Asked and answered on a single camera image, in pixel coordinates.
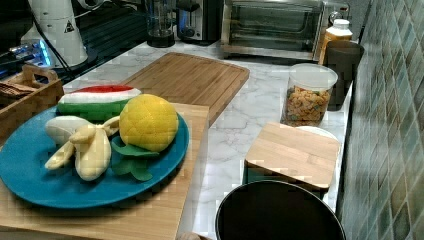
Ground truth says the black silver toaster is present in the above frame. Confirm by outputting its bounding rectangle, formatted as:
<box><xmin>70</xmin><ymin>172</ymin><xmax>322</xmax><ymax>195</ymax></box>
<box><xmin>176</xmin><ymin>0</ymin><xmax>224</xmax><ymax>44</ymax></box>

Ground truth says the dark grey cup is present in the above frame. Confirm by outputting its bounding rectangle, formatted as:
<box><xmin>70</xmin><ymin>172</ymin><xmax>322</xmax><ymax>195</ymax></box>
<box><xmin>324</xmin><ymin>40</ymin><xmax>364</xmax><ymax>111</ymax></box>

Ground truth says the plush peeled banana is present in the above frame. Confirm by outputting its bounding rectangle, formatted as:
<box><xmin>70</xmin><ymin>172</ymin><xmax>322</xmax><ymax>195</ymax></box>
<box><xmin>45</xmin><ymin>116</ymin><xmax>120</xmax><ymax>181</ymax></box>

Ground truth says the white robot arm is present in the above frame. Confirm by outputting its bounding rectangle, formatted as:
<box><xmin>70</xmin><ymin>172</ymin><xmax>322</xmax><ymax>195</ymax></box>
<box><xmin>21</xmin><ymin>0</ymin><xmax>88</xmax><ymax>68</ymax></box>

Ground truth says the yellow plush pineapple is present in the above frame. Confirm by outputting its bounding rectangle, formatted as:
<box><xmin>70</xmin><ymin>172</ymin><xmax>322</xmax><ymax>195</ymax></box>
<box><xmin>119</xmin><ymin>94</ymin><xmax>179</xmax><ymax>152</ymax></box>

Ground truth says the wicker basket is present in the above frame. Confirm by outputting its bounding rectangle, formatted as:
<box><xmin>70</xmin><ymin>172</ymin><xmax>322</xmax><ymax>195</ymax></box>
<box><xmin>0</xmin><ymin>65</ymin><xmax>64</xmax><ymax>143</ymax></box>

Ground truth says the clear cereal container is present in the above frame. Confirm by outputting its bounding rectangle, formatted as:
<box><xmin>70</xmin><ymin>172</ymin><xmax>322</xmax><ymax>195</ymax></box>
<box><xmin>280</xmin><ymin>63</ymin><xmax>338</xmax><ymax>127</ymax></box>

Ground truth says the black pot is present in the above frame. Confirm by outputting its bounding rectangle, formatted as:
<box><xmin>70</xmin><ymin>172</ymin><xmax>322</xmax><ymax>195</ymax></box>
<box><xmin>215</xmin><ymin>180</ymin><xmax>346</xmax><ymax>240</ymax></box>

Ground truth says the teal canister bamboo lid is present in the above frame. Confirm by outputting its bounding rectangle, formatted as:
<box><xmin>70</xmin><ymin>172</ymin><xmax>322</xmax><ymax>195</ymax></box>
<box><xmin>243</xmin><ymin>122</ymin><xmax>341</xmax><ymax>199</ymax></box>

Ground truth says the plush watermelon slice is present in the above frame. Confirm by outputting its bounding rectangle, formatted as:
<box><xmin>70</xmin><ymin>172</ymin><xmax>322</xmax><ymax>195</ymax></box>
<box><xmin>57</xmin><ymin>85</ymin><xmax>141</xmax><ymax>121</ymax></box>

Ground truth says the wooden serving tray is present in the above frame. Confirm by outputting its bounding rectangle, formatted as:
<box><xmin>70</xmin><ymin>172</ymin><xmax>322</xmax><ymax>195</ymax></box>
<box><xmin>1</xmin><ymin>104</ymin><xmax>209</xmax><ymax>240</ymax></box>

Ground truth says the orange bottle white cap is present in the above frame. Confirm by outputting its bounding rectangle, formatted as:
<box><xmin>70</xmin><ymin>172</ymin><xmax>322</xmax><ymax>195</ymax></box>
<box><xmin>318</xmin><ymin>19</ymin><xmax>353</xmax><ymax>65</ymax></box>

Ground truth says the silver toaster oven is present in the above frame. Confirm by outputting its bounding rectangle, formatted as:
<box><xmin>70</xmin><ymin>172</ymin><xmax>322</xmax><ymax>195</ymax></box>
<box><xmin>220</xmin><ymin>0</ymin><xmax>350</xmax><ymax>61</ymax></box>

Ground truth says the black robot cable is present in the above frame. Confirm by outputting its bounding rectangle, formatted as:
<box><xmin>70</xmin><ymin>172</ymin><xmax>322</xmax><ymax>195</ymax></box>
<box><xmin>30</xmin><ymin>13</ymin><xmax>73</xmax><ymax>76</ymax></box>

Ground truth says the blue round plate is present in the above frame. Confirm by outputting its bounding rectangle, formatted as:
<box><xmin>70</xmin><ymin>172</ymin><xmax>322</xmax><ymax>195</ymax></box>
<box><xmin>1</xmin><ymin>107</ymin><xmax>189</xmax><ymax>209</ymax></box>

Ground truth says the large bamboo cutting board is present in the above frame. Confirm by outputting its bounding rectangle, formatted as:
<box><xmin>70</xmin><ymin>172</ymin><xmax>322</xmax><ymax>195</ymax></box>
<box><xmin>122</xmin><ymin>52</ymin><xmax>250</xmax><ymax>125</ymax></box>

